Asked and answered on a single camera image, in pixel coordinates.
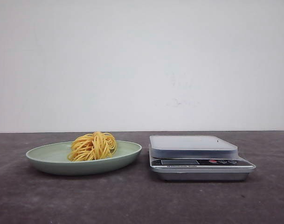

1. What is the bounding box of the yellow vermicelli bundle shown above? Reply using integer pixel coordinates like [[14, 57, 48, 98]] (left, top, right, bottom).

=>
[[67, 132, 117, 161]]

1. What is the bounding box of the silver digital kitchen scale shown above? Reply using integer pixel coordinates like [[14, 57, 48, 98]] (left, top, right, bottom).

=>
[[149, 135, 256, 181]]

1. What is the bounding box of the light green plate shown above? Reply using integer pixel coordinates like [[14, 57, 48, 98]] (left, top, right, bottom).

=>
[[26, 140, 142, 176]]

